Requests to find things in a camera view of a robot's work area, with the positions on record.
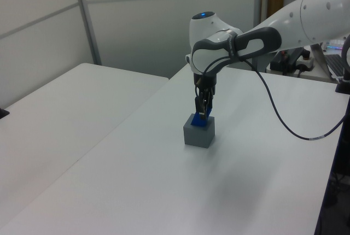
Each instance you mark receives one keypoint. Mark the blue block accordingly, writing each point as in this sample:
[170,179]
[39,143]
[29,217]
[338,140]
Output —
[196,121]

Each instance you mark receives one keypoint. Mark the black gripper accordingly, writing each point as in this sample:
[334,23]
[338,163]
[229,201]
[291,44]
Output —
[207,83]

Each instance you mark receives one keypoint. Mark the grey partition post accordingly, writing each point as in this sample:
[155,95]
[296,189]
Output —
[87,19]

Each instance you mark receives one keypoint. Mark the black camera stand pole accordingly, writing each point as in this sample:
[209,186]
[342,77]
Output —
[337,150]

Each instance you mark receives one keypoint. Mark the brown cardboard box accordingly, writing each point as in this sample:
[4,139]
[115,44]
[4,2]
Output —
[275,0]

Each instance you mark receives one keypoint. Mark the black power supply box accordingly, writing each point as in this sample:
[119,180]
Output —
[284,61]

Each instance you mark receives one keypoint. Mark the silver laptop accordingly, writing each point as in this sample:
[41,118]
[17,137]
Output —
[332,64]

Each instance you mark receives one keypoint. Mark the grey hollow cuboid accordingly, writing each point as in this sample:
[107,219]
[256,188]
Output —
[198,135]

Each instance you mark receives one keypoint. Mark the white power strip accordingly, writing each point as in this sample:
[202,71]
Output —
[306,61]

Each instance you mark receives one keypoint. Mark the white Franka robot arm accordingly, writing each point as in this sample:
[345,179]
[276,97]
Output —
[273,38]

